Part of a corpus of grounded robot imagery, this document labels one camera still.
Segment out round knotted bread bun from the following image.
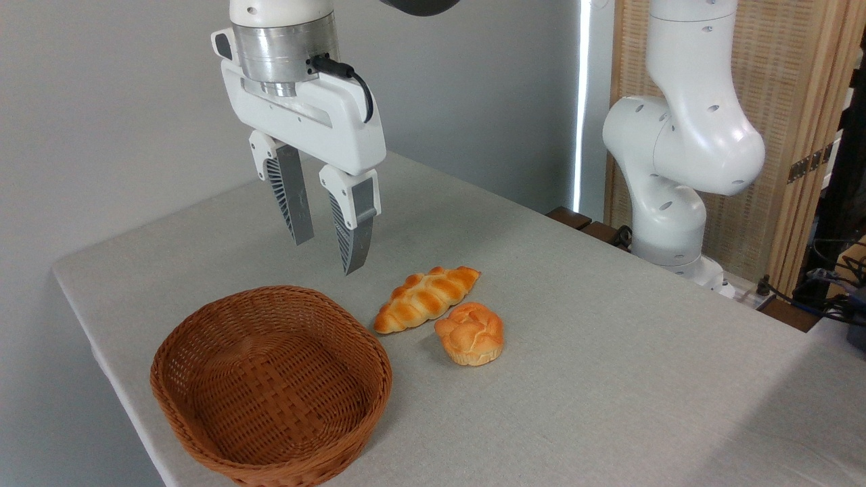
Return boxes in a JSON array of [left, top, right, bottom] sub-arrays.
[[434, 302, 505, 367]]

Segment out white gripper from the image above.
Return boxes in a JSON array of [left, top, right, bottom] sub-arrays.
[[221, 60, 387, 276]]

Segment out grey tablecloth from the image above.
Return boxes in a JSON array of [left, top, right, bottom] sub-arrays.
[[52, 142, 866, 487]]

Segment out dark grey device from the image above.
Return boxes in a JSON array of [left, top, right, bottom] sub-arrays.
[[844, 284, 866, 352]]

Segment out black cable bundle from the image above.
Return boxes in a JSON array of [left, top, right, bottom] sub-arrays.
[[754, 237, 866, 329]]

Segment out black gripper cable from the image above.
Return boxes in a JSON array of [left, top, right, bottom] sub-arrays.
[[308, 55, 375, 124]]

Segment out brown wicker basket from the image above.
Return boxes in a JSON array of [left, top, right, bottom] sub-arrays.
[[150, 285, 394, 487]]

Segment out woven wood-framed folding screen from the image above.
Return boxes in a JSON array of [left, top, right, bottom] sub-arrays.
[[604, 0, 866, 298]]

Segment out long braided bread loaf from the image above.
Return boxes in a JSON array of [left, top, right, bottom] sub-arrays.
[[373, 266, 482, 335]]

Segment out black upright stand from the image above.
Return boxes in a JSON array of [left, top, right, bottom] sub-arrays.
[[797, 30, 866, 302]]

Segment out dark brown wooden block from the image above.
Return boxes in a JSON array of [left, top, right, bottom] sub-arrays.
[[545, 206, 593, 231], [580, 221, 631, 252]]

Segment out metal screen hinge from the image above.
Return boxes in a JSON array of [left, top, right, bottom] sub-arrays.
[[787, 143, 834, 185]]

